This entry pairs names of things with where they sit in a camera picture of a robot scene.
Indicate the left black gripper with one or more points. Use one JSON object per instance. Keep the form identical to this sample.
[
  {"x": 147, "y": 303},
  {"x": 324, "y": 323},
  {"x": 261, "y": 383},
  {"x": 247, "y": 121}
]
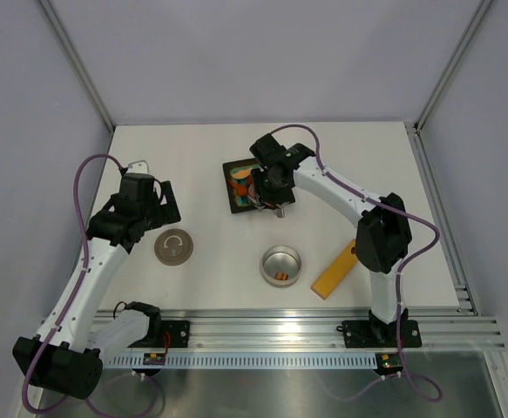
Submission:
[{"x": 166, "y": 213}]

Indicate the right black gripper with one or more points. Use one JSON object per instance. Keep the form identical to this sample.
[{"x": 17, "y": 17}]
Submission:
[{"x": 258, "y": 177}]

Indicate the small brown meat piece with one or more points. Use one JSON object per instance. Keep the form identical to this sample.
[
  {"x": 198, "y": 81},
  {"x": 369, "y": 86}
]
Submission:
[{"x": 281, "y": 276}]

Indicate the metal serving tongs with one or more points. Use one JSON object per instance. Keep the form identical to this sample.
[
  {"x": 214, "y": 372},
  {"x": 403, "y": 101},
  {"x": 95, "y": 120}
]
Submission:
[{"x": 260, "y": 205}]

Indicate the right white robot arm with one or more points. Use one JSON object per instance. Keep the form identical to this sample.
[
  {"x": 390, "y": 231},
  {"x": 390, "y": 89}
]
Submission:
[{"x": 269, "y": 153}]

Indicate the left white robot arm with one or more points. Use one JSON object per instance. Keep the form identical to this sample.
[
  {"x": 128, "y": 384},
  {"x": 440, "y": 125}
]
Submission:
[{"x": 64, "y": 355}]

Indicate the round metal lunch tin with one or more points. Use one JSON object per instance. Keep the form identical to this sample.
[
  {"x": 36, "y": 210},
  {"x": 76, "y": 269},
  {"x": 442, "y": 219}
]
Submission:
[{"x": 281, "y": 259}]

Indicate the red crab claw food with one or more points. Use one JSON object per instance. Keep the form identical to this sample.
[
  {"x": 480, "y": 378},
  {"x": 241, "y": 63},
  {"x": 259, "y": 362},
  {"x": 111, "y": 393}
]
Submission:
[{"x": 241, "y": 190}]

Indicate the orange flat food slice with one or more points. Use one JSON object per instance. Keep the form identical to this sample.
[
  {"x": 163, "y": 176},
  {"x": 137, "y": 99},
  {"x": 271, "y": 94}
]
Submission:
[{"x": 242, "y": 174}]

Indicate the round grey tin lid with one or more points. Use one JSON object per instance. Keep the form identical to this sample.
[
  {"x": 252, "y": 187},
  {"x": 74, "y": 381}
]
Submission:
[{"x": 173, "y": 247}]

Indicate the black square plate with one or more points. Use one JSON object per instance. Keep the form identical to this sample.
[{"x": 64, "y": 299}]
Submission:
[{"x": 241, "y": 204}]

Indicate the yellow wooden block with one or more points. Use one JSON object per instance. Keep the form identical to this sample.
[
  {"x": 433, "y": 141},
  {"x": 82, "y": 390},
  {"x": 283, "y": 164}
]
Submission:
[{"x": 334, "y": 274}]

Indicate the left aluminium frame post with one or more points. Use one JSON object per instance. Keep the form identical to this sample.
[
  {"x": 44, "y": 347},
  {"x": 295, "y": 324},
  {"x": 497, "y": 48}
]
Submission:
[{"x": 60, "y": 32}]

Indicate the aluminium frame post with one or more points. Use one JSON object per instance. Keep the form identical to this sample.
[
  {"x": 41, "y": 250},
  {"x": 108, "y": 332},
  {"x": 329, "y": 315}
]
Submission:
[
  {"x": 455, "y": 60},
  {"x": 60, "y": 32}
]

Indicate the slotted white cable duct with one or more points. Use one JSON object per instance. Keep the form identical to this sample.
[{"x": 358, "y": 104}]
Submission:
[{"x": 241, "y": 361}]

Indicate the right aluminium frame post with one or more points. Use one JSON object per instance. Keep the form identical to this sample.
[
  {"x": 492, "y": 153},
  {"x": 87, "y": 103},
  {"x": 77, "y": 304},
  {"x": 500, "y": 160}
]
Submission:
[{"x": 455, "y": 60}]

